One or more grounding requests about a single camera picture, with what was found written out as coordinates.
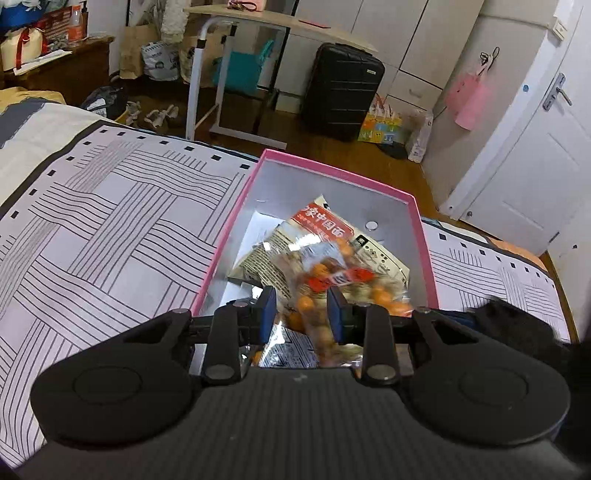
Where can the pink hanging bag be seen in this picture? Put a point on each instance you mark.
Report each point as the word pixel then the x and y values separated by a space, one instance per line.
pixel 468 99

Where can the pink cardboard box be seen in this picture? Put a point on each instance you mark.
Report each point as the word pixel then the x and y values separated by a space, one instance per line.
pixel 323 184

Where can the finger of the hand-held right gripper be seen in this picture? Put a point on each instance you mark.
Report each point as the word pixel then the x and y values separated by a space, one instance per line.
pixel 508 323

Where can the white wall switch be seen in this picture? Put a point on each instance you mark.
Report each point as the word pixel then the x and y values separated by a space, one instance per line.
pixel 559 27

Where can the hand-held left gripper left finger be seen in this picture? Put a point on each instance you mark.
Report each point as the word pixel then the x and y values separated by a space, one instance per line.
pixel 268 314

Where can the orange bed sheet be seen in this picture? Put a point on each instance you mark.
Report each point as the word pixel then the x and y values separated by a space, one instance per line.
pixel 517 251

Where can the red flat card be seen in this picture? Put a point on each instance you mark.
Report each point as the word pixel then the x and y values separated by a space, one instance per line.
pixel 315 23

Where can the brown cardboard bag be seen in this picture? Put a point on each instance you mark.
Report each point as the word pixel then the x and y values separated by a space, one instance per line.
pixel 196 60

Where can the clear bag of orange snacks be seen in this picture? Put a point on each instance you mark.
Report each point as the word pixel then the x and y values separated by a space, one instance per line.
pixel 318 281

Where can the wooden rolling side table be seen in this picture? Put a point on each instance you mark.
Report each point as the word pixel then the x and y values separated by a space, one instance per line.
pixel 286 21

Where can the white noodle packet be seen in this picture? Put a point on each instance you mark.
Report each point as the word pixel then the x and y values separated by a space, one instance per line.
pixel 323 226

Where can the white pink plastic bag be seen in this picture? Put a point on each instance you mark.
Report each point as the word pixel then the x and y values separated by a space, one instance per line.
pixel 421 138

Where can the white bag red ribbon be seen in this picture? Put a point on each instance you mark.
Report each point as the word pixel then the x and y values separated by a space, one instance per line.
pixel 21 48

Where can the fluffy white coat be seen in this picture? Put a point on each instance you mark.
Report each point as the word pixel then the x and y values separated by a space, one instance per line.
pixel 174 21

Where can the white door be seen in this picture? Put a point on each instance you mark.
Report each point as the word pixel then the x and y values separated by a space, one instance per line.
pixel 545 175

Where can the clear bottle orange label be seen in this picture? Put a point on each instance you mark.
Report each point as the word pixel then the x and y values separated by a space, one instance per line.
pixel 77 25

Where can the white wardrobe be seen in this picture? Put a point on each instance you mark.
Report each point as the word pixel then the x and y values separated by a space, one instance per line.
pixel 415 37

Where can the black plastic bag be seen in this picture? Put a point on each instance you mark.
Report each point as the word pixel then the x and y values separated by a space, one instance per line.
pixel 104 101

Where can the white papers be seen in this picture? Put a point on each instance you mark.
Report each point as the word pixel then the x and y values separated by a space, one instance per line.
pixel 44 60

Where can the blue bag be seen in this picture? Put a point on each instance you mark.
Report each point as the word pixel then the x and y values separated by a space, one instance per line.
pixel 23 14

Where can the brown paper bag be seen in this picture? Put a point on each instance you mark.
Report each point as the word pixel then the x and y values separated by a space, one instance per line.
pixel 137 50

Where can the red box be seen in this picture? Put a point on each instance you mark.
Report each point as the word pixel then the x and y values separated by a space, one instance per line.
pixel 55 25

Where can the colourful gift bag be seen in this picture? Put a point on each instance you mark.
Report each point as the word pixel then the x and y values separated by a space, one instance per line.
pixel 381 124

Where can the cream quilt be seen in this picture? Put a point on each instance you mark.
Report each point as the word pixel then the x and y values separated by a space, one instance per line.
pixel 32 134

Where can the dark wooden cabinet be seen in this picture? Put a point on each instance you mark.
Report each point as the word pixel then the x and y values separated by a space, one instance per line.
pixel 69 74

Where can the beige shoe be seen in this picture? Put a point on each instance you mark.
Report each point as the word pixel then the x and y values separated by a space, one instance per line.
pixel 161 117
pixel 134 113

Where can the white printed plastic bag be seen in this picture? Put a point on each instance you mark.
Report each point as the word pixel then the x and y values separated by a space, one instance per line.
pixel 159 62

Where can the black suitcase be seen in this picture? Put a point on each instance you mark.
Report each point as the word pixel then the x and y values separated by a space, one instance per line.
pixel 341 92

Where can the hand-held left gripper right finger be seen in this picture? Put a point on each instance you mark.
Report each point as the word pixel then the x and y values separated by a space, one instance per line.
pixel 335 314

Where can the teal bag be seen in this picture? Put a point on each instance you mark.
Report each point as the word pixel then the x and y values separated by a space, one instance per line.
pixel 240 71

